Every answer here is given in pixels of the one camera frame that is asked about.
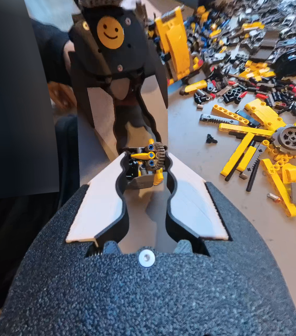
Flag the grey gear brick assembly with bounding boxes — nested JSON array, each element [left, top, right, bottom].
[[131, 139, 168, 171]]

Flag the pile of loose brick parts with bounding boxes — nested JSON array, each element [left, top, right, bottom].
[[185, 0, 296, 111]]

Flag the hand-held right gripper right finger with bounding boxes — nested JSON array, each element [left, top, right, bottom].
[[164, 152, 229, 243]]

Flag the wooden desk leg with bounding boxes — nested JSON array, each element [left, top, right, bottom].
[[48, 81, 77, 111]]

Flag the grey toothed rack beam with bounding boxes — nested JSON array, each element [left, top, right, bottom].
[[240, 144, 267, 179], [199, 113, 239, 126]]

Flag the yellow pointed panel brick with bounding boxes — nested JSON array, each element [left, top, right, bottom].
[[179, 79, 208, 95]]

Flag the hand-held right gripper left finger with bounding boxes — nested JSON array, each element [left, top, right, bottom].
[[65, 152, 130, 248]]

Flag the partly built yellow brick vehicle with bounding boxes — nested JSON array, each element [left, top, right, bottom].
[[148, 6, 203, 86]]

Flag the person's left forearm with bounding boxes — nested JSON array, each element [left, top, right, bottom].
[[31, 18, 72, 84]]

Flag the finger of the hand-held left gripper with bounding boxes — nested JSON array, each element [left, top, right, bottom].
[[86, 85, 124, 162], [137, 75, 169, 153]]

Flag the light grey desk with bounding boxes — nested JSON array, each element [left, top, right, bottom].
[[78, 0, 296, 334]]

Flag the black brick tyre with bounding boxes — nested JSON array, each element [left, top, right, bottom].
[[274, 48, 296, 78]]

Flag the yellow beam with holes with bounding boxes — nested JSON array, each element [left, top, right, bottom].
[[212, 104, 250, 125]]

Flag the person's left hand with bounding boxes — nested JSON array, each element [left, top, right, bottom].
[[64, 41, 75, 70]]

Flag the person's legs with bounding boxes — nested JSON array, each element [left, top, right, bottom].
[[0, 114, 81, 318]]

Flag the small yellow grey brick assembly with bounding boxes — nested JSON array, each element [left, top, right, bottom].
[[123, 147, 169, 190]]

